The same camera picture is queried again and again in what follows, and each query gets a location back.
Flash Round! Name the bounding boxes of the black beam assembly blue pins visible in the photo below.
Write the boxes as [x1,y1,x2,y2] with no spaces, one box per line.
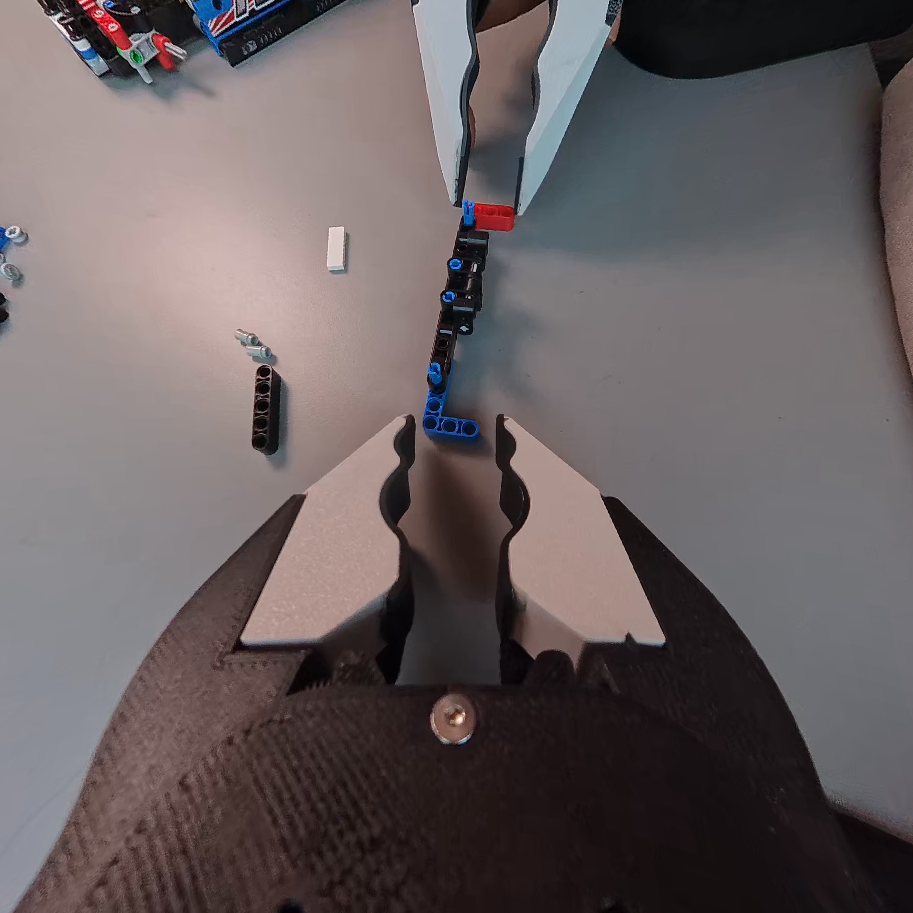
[421,199,516,442]

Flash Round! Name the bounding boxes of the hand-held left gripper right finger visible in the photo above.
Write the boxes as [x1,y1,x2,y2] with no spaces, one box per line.
[494,414,668,683]

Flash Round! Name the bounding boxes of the black five-hole beam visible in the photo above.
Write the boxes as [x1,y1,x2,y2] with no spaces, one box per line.
[250,363,283,456]

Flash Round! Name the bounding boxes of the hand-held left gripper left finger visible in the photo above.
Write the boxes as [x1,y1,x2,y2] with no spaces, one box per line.
[239,414,418,683]

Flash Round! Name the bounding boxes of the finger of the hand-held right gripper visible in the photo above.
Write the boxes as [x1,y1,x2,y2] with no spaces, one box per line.
[411,0,491,209]
[515,0,614,217]

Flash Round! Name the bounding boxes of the person's right hand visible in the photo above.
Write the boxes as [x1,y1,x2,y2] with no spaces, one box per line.
[474,0,555,34]

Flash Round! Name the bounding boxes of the black padded armrest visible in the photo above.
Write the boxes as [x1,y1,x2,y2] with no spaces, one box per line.
[612,0,913,81]

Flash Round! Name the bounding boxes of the toy race car model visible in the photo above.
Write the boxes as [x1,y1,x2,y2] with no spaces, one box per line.
[34,0,352,85]

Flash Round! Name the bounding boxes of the pile of mixed small bricks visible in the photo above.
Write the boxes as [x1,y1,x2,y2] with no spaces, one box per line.
[0,223,31,328]

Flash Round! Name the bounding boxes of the person's beige hoodie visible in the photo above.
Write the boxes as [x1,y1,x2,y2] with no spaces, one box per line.
[877,63,913,402]

